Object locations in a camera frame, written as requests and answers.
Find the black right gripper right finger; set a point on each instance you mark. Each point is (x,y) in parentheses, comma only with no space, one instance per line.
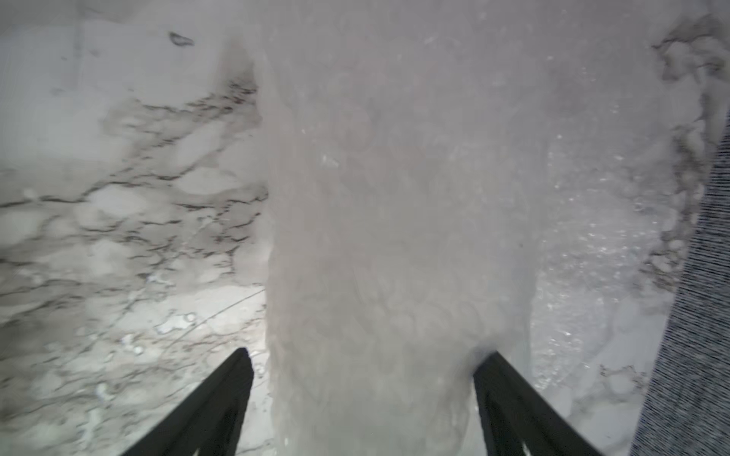
(516,420)

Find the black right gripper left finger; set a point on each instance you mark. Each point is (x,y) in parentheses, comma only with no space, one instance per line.
(210,419)

